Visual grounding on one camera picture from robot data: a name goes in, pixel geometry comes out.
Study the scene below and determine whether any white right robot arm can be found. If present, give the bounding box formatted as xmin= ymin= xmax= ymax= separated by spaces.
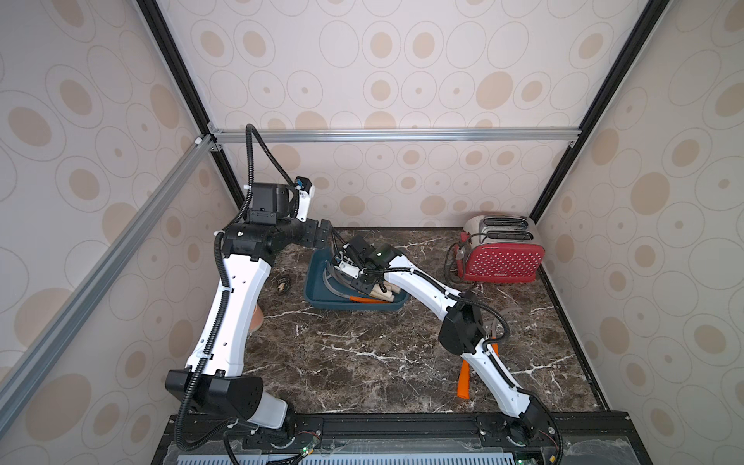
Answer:
xmin=329 ymin=231 xmax=564 ymax=464

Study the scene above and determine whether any pink tape roll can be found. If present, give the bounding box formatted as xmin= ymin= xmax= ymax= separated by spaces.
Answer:
xmin=249 ymin=306 xmax=265 ymax=332

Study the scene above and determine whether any diagonal aluminium frame bar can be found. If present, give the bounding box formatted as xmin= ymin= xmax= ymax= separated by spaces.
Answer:
xmin=1 ymin=135 xmax=216 ymax=435

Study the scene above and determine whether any red polka dot toaster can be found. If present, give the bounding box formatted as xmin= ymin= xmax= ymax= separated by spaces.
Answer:
xmin=453 ymin=212 xmax=546 ymax=283

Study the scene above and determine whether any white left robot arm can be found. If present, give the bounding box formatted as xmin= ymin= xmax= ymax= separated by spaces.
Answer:
xmin=166 ymin=124 xmax=331 ymax=451

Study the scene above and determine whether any teal plastic storage box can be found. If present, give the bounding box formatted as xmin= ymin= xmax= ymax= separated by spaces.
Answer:
xmin=304 ymin=248 xmax=410 ymax=311

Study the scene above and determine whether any horizontal aluminium frame bar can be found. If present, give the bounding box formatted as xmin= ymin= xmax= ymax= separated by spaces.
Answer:
xmin=208 ymin=126 xmax=582 ymax=146

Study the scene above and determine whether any black toaster power cable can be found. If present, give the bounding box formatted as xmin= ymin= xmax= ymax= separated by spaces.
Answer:
xmin=443 ymin=240 xmax=473 ymax=293

